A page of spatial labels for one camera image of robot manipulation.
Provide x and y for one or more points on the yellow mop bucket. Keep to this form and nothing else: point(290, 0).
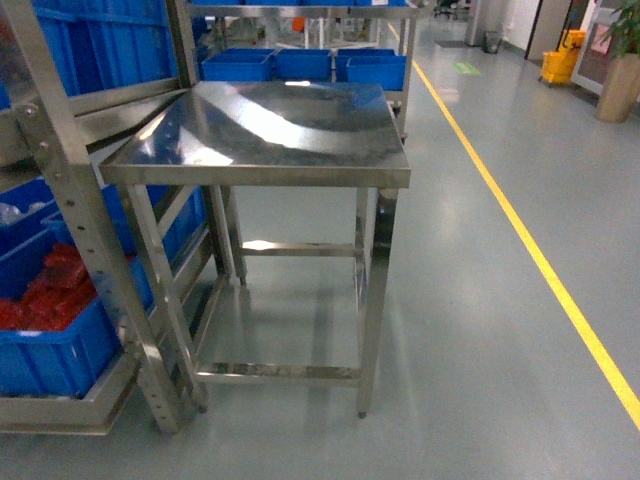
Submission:
point(558, 66)

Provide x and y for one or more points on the tall potted plant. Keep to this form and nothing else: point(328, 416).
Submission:
point(621, 86)

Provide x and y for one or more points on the blue bin with red parts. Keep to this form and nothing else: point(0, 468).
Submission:
point(56, 337)

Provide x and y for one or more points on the stainless steel table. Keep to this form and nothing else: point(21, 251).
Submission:
point(294, 175)

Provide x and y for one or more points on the steel shelf rack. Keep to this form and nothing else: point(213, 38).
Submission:
point(57, 132)

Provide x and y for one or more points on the grey trash bin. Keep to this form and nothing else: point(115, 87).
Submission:
point(491, 42)

